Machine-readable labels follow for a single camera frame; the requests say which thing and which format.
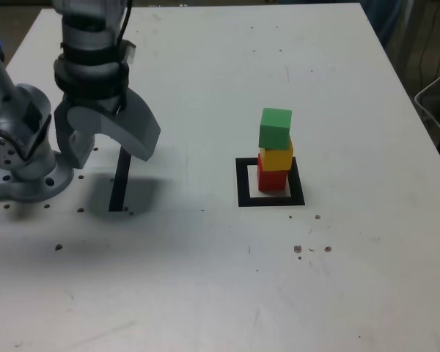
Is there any green cube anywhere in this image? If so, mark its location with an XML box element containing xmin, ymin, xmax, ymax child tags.
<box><xmin>257</xmin><ymin>107</ymin><xmax>293</xmax><ymax>150</ymax></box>

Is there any yellow cube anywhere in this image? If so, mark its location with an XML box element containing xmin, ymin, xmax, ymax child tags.
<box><xmin>259</xmin><ymin>137</ymin><xmax>294</xmax><ymax>172</ymax></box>

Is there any small gripper camera box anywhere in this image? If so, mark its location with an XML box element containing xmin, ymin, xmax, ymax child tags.
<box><xmin>121</xmin><ymin>40</ymin><xmax>137</xmax><ymax>65</ymax></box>

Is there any black tape strip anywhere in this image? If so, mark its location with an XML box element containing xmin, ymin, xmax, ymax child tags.
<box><xmin>108</xmin><ymin>146</ymin><xmax>133</xmax><ymax>213</ymax></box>

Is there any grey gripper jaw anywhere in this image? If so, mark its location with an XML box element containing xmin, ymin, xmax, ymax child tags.
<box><xmin>54</xmin><ymin>100</ymin><xmax>96</xmax><ymax>170</ymax></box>
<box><xmin>66</xmin><ymin>89</ymin><xmax>161</xmax><ymax>162</ymax></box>

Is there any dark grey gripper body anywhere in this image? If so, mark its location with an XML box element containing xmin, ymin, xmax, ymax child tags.
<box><xmin>63</xmin><ymin>91</ymin><xmax>127</xmax><ymax>117</ymax></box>

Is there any translucent white bin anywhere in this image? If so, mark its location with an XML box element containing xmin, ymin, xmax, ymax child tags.
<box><xmin>414</xmin><ymin>62</ymin><xmax>440</xmax><ymax>139</ymax></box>

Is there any black tape square outline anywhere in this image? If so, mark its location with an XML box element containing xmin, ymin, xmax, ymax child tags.
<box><xmin>235</xmin><ymin>156</ymin><xmax>306</xmax><ymax>208</ymax></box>

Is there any red cube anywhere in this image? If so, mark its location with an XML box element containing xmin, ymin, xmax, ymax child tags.
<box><xmin>257</xmin><ymin>153</ymin><xmax>289</xmax><ymax>193</ymax></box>

